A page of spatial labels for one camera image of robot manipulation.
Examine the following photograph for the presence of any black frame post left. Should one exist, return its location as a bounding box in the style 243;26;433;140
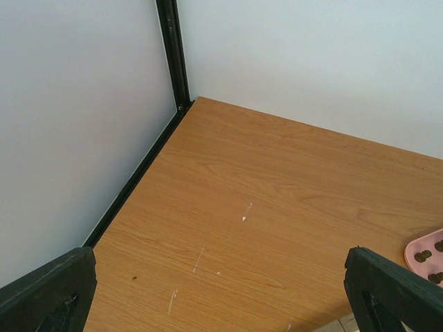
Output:
156;0;192;114

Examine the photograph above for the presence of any dark chess piece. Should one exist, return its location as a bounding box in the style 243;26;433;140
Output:
414;250;432;263

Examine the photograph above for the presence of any pink plastic tray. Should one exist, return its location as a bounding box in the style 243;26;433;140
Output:
404;229;443;288

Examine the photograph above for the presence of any wooden chessboard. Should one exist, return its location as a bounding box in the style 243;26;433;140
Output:
315;313;360;332

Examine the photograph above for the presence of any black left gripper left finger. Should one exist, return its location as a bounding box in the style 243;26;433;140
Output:
1;247;97;331

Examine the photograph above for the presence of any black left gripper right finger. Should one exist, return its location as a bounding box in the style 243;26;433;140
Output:
344;247;442;331

